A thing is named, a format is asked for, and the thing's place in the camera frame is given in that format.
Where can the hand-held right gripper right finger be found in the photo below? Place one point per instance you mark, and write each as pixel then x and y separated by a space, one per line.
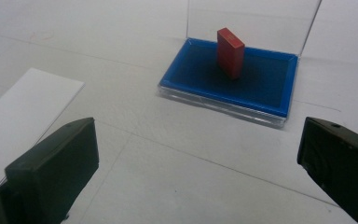
pixel 345 165

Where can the red rectangular stamp block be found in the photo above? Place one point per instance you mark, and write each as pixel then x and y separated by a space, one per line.
pixel 230 53

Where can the white paper sheet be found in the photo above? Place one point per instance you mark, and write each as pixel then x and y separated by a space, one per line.
pixel 24 112

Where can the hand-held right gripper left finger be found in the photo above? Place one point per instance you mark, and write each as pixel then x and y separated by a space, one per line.
pixel 52 168

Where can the blue ink pad clear case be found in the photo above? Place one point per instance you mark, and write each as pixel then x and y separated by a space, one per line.
pixel 261 93

